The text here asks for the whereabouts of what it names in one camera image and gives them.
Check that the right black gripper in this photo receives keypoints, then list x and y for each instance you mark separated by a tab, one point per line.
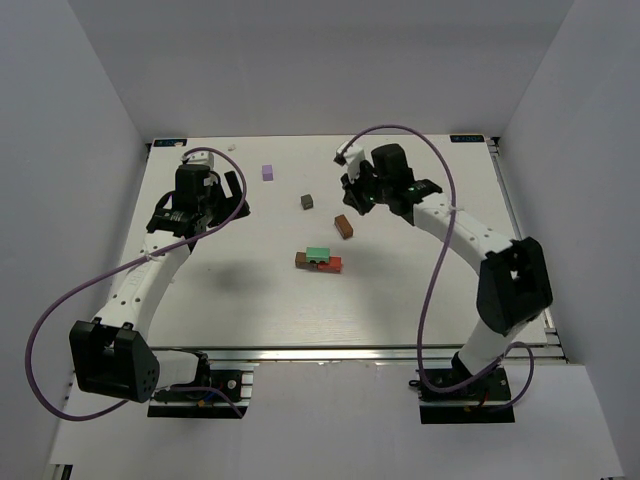
354	189

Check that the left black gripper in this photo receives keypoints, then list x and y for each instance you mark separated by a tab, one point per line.
223	201

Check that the brown rectangular block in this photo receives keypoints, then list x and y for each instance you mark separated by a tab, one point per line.
343	227

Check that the purple cube block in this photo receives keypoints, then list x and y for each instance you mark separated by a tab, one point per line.
267	173

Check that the green notched block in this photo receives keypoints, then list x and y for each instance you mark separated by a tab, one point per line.
317	255

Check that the red rectangular block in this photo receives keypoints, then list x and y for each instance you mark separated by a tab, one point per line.
333	265

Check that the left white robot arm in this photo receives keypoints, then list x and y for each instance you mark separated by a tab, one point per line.
110	353

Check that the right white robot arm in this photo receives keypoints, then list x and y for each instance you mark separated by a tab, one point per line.
513	282

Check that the olive green cube block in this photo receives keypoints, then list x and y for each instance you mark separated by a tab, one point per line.
306	201

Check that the brown block with picture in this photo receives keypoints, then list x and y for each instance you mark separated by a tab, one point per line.
301	262

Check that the left blue label sticker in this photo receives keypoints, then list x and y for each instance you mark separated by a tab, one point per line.
169	143

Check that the blue label sticker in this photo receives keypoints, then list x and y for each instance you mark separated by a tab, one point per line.
467	138
169	143

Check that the right blue label sticker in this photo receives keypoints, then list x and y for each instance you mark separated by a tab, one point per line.
467	138

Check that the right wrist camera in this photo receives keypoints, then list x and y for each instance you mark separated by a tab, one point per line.
350	156

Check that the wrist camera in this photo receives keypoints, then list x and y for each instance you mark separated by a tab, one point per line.
202	158
350	156

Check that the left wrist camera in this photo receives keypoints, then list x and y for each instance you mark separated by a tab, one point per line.
202	158

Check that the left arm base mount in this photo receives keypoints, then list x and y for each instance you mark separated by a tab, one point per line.
225	396

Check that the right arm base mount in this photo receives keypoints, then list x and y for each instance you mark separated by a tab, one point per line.
481	402

